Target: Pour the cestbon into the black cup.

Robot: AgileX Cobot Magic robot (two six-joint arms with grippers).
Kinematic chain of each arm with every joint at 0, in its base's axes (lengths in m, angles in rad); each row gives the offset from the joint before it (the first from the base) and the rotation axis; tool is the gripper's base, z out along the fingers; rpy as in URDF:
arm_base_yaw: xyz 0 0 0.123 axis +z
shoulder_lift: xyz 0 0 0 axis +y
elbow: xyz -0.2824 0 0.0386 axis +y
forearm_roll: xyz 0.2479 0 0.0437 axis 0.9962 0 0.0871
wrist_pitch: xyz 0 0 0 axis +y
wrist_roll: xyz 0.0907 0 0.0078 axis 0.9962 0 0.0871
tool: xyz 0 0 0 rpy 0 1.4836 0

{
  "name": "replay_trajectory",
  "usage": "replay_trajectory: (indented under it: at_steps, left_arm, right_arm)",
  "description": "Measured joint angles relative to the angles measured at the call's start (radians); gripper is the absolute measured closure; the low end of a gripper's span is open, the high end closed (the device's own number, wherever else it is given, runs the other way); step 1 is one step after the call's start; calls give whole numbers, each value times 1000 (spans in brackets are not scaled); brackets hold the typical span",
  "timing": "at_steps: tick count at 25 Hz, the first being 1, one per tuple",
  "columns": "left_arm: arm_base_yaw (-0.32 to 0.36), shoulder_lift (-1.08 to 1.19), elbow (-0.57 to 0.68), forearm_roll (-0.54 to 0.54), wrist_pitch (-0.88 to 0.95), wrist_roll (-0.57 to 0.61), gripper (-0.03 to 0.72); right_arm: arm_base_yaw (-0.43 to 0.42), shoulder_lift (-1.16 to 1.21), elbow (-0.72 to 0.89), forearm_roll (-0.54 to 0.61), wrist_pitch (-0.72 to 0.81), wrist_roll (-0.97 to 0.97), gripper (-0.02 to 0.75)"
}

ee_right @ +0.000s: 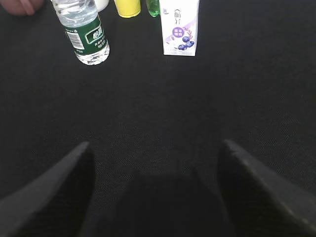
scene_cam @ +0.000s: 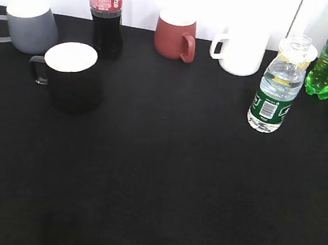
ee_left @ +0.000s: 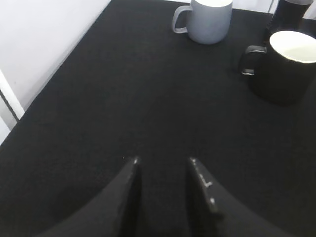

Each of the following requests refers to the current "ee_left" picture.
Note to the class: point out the black mug white inside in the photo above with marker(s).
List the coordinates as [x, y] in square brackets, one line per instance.
[282, 70]

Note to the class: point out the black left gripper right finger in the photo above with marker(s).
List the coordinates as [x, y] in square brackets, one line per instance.
[214, 212]

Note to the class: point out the grey ceramic mug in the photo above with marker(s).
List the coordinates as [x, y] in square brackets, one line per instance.
[207, 21]

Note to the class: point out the dark bottle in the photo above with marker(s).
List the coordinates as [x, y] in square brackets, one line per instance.
[287, 16]

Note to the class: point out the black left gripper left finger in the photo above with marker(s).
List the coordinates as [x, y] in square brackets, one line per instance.
[112, 213]

